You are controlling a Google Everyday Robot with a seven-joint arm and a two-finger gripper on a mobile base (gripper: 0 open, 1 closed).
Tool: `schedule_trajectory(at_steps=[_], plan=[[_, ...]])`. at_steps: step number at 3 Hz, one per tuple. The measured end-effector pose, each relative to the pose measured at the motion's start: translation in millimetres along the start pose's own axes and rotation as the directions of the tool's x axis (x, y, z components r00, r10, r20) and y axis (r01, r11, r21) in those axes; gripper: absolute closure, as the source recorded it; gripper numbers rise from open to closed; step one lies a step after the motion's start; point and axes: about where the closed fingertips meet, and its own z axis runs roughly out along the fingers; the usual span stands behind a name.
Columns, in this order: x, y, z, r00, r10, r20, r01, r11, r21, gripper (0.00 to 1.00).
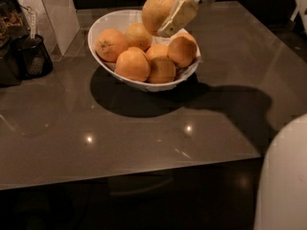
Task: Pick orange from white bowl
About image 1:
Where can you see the dark appliance at left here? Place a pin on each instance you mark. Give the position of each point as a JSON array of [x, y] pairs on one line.
[[12, 26]]

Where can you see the orange at right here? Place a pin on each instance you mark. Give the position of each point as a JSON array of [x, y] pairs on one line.
[[182, 49]]

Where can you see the orange at far left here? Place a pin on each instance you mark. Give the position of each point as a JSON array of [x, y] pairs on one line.
[[110, 44]]

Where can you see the large orange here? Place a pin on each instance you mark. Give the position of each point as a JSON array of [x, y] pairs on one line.
[[154, 13]]

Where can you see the orange at front centre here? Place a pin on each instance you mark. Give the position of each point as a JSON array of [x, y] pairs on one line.
[[163, 70]]

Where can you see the hidden middle orange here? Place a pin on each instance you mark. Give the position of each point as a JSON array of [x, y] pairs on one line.
[[157, 50]]

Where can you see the white tall panel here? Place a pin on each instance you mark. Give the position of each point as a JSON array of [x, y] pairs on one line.
[[56, 21]]

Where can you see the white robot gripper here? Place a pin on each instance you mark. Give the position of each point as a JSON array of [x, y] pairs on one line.
[[182, 13]]

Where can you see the orange at back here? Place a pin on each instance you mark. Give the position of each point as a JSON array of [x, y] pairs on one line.
[[137, 36]]

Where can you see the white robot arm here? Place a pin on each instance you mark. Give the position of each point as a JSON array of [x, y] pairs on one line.
[[282, 194]]

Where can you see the orange at front left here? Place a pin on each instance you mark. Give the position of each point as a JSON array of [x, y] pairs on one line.
[[133, 65]]

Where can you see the black mesh cup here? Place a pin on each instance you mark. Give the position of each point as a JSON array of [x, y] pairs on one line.
[[32, 57]]

